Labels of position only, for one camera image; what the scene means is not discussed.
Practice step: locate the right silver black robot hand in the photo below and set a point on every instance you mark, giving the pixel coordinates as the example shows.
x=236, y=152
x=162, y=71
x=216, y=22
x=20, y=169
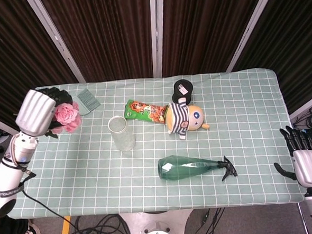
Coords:
x=310, y=168

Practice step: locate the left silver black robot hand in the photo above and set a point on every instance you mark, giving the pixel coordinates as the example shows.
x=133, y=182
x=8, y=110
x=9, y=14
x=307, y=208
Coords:
x=36, y=111

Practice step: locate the pink artificial flower bouquet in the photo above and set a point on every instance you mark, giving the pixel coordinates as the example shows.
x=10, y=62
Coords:
x=65, y=114

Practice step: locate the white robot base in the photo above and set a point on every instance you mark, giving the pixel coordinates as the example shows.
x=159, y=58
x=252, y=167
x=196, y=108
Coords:
x=155, y=228

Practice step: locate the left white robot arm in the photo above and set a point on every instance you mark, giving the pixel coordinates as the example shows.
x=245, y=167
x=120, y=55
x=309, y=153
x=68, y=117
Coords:
x=8, y=173

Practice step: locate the clear glass cup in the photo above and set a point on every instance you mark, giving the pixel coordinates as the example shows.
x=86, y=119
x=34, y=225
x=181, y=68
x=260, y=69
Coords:
x=123, y=136

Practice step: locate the small teal hand brush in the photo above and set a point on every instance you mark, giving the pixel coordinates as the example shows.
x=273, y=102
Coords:
x=87, y=101

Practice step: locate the green snack bag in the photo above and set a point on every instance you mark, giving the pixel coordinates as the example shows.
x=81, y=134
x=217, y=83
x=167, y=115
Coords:
x=142, y=112

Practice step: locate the black trouser leg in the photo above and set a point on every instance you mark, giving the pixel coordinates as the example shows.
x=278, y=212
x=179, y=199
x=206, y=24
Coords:
x=9, y=226

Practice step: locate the green plastic spray bottle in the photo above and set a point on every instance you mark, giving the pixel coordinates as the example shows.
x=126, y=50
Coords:
x=180, y=169

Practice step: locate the yellow plush toy striped shirt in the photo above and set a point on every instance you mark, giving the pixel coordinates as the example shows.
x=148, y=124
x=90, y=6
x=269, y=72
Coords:
x=185, y=118

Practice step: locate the black cylindrical can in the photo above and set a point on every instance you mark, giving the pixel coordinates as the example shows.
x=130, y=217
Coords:
x=182, y=89

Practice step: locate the green checked tablecloth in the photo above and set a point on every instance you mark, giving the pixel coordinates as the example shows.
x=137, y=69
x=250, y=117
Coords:
x=160, y=193

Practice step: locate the grey screen frame post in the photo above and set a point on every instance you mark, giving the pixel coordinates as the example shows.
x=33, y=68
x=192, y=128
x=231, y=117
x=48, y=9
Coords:
x=254, y=28
x=157, y=34
x=59, y=46

